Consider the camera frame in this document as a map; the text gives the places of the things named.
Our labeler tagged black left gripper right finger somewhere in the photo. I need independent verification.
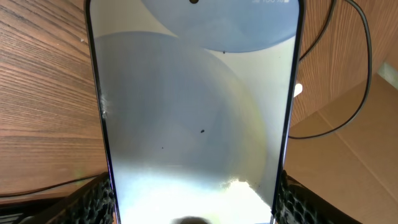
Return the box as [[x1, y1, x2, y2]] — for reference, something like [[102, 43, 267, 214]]
[[272, 171, 360, 224]]

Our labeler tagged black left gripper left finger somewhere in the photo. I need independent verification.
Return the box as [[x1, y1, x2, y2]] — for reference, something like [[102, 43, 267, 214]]
[[22, 172, 115, 224]]

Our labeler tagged blue screen smartphone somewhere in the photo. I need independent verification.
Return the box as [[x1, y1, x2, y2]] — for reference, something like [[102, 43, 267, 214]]
[[84, 0, 305, 223]]

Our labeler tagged white charger adapter plug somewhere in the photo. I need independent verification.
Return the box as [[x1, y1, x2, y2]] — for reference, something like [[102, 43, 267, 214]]
[[294, 83, 303, 98]]

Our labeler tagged black charger cable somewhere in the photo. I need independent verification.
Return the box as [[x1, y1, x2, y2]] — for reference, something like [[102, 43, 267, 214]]
[[0, 0, 373, 198]]

